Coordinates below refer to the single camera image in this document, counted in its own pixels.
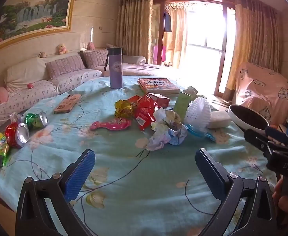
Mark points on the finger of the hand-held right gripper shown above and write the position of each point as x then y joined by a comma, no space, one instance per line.
255,139
277,133

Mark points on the white spiky plastic brush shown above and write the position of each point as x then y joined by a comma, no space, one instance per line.
198,113

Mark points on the red cardboard box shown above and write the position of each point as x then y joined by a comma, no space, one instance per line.
158,100

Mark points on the beige patterned curtain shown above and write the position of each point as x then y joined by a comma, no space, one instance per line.
134,24
255,41

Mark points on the cloth-covered sofa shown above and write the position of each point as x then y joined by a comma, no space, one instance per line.
75,78

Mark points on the white pillow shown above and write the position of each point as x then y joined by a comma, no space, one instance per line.
26,72

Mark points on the green carton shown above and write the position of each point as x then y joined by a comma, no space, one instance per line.
182,104

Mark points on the small beige plush toy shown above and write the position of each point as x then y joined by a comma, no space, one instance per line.
42,55

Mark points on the magenta plastic bin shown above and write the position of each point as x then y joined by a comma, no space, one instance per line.
158,55

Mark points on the purple insulated bottle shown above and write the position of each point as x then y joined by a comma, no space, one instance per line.
115,71

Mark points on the pink plush toy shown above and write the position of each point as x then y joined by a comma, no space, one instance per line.
90,45

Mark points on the wooden framed glass door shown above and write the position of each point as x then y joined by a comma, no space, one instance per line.
228,54

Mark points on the pale printed paper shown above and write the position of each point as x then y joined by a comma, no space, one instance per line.
166,137

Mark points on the red snack wrapper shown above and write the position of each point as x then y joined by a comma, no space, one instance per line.
145,111

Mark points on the black white-rimmed trash bin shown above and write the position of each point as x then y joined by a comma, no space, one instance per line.
247,116

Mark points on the white paper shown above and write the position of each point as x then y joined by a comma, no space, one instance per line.
167,118

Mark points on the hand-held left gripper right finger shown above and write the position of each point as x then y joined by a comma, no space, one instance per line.
210,174

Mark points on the orange picture book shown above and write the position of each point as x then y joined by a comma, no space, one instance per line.
156,84

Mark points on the sheer orange curtain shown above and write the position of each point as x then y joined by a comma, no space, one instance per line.
177,36

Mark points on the crushed green can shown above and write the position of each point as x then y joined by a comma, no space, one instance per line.
35,120

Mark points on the pink snack packet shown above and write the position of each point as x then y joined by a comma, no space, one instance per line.
109,124

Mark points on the framed waterfall painting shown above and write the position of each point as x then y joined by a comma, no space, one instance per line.
33,17

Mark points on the pink heart-print covered chair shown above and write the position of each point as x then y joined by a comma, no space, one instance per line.
264,88

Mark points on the flat brown wooden box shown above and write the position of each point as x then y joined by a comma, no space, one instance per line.
67,103

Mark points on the striped pink pillow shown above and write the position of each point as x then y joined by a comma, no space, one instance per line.
94,59
65,66

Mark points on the white foam block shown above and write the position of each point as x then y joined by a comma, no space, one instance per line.
218,119

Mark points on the beige teddy bear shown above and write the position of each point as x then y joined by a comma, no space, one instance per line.
62,49

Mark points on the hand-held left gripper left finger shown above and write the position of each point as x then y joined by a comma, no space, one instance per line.
80,174

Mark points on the crushed red can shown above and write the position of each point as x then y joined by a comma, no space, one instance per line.
17,135

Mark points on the small torn red wrapper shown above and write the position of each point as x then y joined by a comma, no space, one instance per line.
135,100

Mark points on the teal floral tablecloth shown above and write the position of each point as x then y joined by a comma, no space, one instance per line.
134,177

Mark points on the hanging dark blue garment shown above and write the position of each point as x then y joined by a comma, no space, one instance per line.
168,23

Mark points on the gold foil wrapper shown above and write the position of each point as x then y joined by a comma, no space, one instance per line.
123,108

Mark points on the small pink toy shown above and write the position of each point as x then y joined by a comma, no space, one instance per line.
30,86

